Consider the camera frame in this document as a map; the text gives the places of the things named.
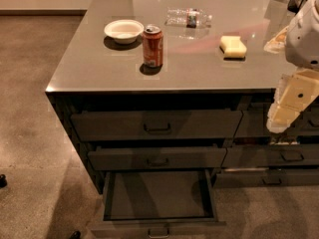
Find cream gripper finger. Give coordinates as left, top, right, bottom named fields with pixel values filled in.
left=266, top=104, right=300, bottom=133

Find yellow sponge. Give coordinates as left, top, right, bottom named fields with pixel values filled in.
left=219, top=36, right=247, bottom=59

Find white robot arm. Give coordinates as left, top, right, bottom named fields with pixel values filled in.
left=264, top=0, right=319, bottom=133

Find top right drawer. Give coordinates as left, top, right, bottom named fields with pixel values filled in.
left=235, top=103, right=319, bottom=137

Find middle right drawer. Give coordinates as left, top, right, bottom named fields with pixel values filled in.
left=222, top=144, right=319, bottom=168

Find top left drawer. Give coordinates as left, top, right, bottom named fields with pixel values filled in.
left=71, top=110, right=242, bottom=141

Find dark grey drawer cabinet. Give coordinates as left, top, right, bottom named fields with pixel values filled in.
left=45, top=0, right=319, bottom=239

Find middle left drawer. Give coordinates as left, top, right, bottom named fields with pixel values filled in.
left=88, top=146, right=226, bottom=170

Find open bottom left drawer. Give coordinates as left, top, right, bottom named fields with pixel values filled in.
left=91, top=169, right=222, bottom=239

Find black object on floor bottom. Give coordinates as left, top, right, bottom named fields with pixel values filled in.
left=69, top=230, right=81, bottom=239

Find black object on floor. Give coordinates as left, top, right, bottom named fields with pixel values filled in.
left=0, top=174, right=7, bottom=188
left=69, top=230, right=81, bottom=239

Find clear plastic water bottle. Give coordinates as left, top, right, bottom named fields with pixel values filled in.
left=165, top=8, right=212, bottom=29

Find red soda can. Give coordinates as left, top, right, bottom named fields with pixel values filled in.
left=142, top=24, right=163, bottom=68

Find white paper bowl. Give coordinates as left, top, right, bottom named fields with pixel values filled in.
left=104, top=20, right=144, bottom=45

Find black object on floor left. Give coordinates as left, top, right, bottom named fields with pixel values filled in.
left=0, top=174, right=7, bottom=188

